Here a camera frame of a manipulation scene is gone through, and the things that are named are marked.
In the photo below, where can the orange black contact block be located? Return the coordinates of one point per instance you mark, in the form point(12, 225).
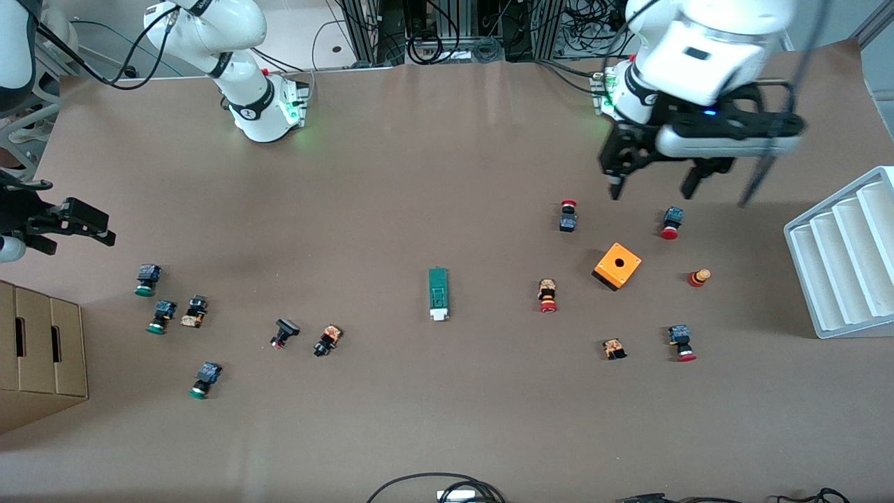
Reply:
point(614, 348)

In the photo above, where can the white metal chair frame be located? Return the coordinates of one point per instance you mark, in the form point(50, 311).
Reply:
point(28, 133)

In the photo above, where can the brown cardboard box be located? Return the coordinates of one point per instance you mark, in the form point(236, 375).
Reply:
point(38, 363)

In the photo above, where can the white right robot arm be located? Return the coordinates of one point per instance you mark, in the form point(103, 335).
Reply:
point(244, 91)

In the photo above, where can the red yellow button head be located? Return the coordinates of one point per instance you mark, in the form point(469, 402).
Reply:
point(698, 278)

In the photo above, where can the orange button enclosure box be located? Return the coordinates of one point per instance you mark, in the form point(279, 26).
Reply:
point(611, 274)

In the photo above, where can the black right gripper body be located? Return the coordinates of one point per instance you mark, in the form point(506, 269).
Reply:
point(22, 214)

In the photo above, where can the red push button blue block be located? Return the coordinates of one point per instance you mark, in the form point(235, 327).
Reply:
point(672, 218)
point(680, 339)

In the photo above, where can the red push button black block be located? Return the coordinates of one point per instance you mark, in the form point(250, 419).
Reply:
point(568, 222)

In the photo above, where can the black square push button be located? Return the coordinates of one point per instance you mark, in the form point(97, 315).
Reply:
point(285, 330)

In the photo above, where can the green push button blue block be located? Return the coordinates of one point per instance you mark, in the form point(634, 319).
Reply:
point(207, 376)
point(163, 312)
point(147, 276)

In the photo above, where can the white ridged plastic tray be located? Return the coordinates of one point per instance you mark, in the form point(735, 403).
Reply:
point(838, 265)

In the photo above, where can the white plug adapter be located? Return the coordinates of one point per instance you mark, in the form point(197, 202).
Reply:
point(457, 497)

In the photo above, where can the red push button orange block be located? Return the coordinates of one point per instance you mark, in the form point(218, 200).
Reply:
point(547, 293)

